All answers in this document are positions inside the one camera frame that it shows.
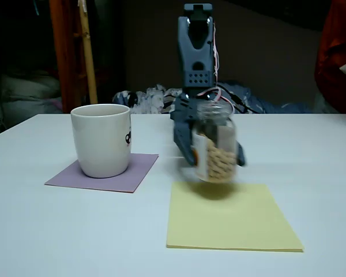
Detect small jar of chickpeas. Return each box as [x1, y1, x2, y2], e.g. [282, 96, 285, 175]
[190, 100, 239, 184]

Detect blue floral bedding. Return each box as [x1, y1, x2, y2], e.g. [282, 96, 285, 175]
[112, 81, 315, 115]

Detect purple paper sheet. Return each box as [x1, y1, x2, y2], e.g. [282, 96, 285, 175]
[44, 153, 160, 193]

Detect yellow paper sheet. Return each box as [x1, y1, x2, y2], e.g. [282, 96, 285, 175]
[166, 181, 304, 253]

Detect white ceramic mug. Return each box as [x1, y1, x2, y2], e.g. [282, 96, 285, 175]
[70, 104, 132, 179]

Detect yellow bamboo pole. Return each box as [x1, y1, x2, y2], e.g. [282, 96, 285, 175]
[77, 0, 99, 104]

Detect person in orange jacket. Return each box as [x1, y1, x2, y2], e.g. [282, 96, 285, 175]
[314, 0, 346, 114]

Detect white pillow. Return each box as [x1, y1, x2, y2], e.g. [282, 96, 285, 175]
[0, 70, 63, 132]

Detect black cable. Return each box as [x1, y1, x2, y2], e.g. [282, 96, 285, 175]
[217, 83, 249, 114]

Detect red and white servo wire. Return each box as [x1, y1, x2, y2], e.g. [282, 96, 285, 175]
[197, 24, 235, 116]

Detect brown wooden post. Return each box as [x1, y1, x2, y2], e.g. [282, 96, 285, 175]
[48, 0, 95, 114]

